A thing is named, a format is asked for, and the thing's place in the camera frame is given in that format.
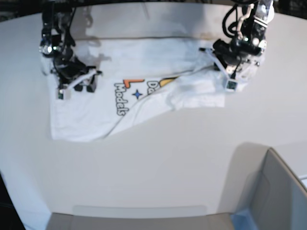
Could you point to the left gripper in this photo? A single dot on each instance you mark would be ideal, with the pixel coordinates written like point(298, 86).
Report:
point(238, 60)

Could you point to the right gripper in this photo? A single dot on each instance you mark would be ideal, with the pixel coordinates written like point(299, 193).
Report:
point(69, 70)

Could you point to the white printed t-shirt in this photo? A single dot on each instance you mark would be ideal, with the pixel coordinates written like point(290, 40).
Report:
point(141, 79)

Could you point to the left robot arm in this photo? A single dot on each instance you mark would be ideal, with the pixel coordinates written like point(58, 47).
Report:
point(245, 24)

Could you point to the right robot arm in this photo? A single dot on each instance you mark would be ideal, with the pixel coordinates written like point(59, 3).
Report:
point(56, 45)

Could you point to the grey cardboard bin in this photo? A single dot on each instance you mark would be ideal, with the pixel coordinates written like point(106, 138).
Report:
point(273, 198)

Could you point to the grey tape strip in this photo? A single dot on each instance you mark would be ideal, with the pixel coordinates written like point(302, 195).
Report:
point(139, 212)

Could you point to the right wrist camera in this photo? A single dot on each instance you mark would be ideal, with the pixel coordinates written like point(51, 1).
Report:
point(63, 94)

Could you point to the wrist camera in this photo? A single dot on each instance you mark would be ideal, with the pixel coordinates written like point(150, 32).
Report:
point(63, 94)
point(231, 85)

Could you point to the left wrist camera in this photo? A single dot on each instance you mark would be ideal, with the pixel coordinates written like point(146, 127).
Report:
point(231, 85)

